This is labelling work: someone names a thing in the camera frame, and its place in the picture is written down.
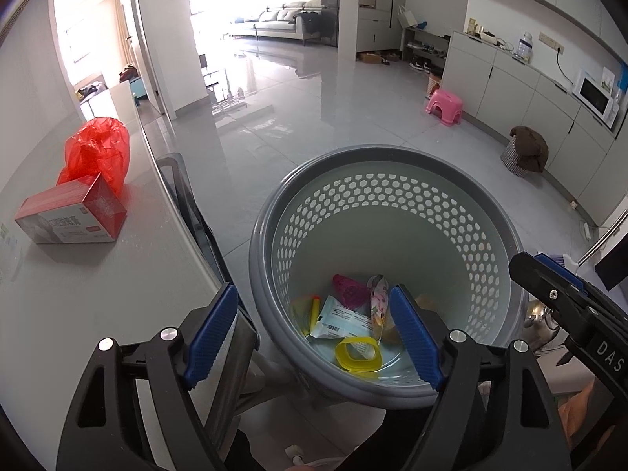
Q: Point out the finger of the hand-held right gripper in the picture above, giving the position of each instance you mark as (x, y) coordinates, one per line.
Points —
(544, 279)

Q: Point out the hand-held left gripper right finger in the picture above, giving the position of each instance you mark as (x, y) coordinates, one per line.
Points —
(414, 333)

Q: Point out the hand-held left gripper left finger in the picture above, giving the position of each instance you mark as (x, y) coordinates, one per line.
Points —
(211, 333)

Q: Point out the pink snack wrapper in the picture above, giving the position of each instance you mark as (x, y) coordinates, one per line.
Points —
(378, 299)

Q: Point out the pink plastic mesh cup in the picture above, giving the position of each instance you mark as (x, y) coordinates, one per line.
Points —
(351, 292)

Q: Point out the blue white packet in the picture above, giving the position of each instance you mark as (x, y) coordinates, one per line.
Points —
(338, 319)

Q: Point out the yellow plastic tube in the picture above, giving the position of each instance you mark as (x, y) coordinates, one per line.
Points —
(314, 314)

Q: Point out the grey perforated plastic basket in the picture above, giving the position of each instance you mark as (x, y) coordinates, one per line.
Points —
(441, 216)

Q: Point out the shiny metal kettle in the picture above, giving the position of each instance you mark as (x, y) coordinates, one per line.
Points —
(539, 321)

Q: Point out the checked laundry hamper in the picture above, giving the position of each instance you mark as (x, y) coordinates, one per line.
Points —
(512, 162)

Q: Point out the brown jacket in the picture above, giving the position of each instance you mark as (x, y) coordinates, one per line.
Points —
(530, 144)

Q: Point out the white counter cabinet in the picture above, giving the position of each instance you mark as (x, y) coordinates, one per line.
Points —
(515, 93)

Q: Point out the white microwave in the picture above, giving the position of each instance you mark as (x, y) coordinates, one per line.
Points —
(591, 95)

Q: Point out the red cardboard box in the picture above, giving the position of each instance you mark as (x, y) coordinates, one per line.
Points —
(59, 211)

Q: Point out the pink plastic stool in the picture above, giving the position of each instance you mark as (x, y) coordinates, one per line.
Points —
(444, 105)

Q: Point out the red plastic bag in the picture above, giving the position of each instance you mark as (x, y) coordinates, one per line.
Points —
(98, 147)

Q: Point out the clear water bottle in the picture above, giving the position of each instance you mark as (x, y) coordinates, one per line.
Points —
(525, 49)

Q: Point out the white power strip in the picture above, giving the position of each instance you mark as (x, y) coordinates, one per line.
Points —
(493, 39)

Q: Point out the shoe rack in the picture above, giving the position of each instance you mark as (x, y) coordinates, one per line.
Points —
(427, 46)

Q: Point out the bed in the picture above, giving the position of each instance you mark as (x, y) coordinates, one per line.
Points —
(88, 92)

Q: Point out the white paper bag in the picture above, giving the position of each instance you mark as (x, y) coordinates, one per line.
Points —
(406, 17)

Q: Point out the tall white cabinet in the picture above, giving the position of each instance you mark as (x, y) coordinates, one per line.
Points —
(375, 19)

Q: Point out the beige curtain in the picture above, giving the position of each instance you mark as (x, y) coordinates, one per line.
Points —
(122, 29)

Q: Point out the grey sofa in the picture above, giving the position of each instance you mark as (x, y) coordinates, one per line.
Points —
(274, 22)

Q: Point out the dark refrigerator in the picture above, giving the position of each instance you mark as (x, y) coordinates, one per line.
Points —
(330, 5)

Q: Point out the wall socket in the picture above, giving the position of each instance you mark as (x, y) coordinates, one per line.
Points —
(552, 43)

